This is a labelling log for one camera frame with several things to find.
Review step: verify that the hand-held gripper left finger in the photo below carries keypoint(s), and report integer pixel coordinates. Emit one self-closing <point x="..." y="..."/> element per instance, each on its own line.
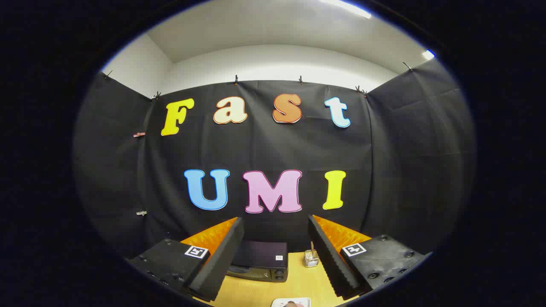
<point x="222" y="264"/>

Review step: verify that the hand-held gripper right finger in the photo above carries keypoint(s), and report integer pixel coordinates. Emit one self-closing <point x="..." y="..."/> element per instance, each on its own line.
<point x="328" y="260"/>

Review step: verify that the black toaster oven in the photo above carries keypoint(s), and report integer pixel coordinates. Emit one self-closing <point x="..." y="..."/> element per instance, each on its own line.
<point x="260" y="253"/>

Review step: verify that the pink meat slice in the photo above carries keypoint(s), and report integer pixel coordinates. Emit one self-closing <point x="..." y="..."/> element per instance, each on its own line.
<point x="292" y="304"/>

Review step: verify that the white square cherry-print plate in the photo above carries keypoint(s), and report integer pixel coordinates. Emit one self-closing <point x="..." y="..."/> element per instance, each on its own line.
<point x="279" y="302"/>

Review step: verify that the row of black cloth clips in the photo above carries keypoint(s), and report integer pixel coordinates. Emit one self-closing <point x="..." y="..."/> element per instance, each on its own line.
<point x="236" y="79"/>

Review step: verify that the small ceiling light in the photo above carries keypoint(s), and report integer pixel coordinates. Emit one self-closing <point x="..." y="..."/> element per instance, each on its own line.
<point x="428" y="54"/>

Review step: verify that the long ceiling light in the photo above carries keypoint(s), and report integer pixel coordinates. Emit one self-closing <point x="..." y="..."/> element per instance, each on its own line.
<point x="349" y="8"/>

